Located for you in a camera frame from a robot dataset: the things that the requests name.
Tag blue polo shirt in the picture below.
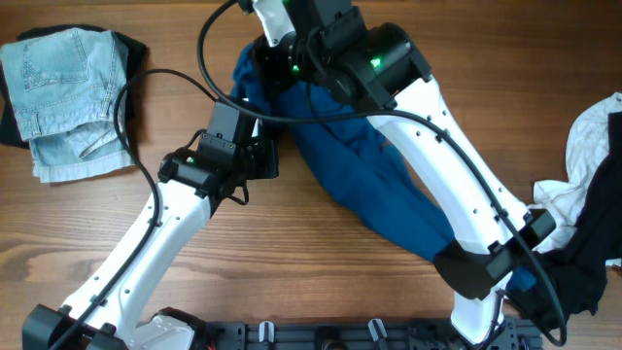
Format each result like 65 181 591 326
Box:
231 47 455 261

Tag white t-shirt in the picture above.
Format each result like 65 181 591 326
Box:
529 92 621 253

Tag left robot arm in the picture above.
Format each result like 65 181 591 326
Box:
22 102 278 349

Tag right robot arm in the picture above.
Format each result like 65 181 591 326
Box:
241 0 555 349

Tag folded light blue jeans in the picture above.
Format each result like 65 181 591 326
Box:
1 28 133 183

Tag folded black garment under jeans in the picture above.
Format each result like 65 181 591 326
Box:
1 24 148 149

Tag black garment at right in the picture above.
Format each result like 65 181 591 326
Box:
536 112 621 320

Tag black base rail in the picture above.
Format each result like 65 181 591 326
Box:
203 315 543 350

